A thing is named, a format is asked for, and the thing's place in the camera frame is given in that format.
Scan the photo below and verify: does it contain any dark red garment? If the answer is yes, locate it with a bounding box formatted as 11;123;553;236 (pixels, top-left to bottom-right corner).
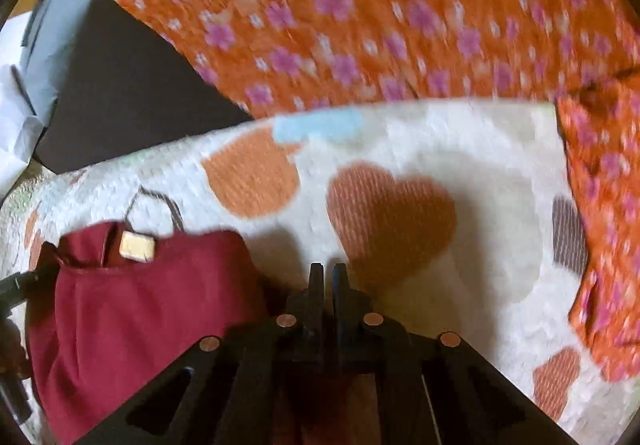
26;222;269;444

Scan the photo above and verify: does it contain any beige garment label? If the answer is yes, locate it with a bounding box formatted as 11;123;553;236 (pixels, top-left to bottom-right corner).
118;231;155;263

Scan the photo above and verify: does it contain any quilted heart pattern bedspread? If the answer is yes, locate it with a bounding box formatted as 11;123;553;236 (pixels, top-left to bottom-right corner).
1;100;639;444

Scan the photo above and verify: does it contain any black flat cushion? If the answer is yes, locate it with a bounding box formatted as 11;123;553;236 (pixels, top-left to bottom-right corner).
35;0;253;174

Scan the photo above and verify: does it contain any light blue pillow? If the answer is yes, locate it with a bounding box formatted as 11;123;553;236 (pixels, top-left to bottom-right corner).
20;0;91;126

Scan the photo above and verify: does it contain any orange floral fabric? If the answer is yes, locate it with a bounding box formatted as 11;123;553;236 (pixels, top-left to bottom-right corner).
113;0;639;381

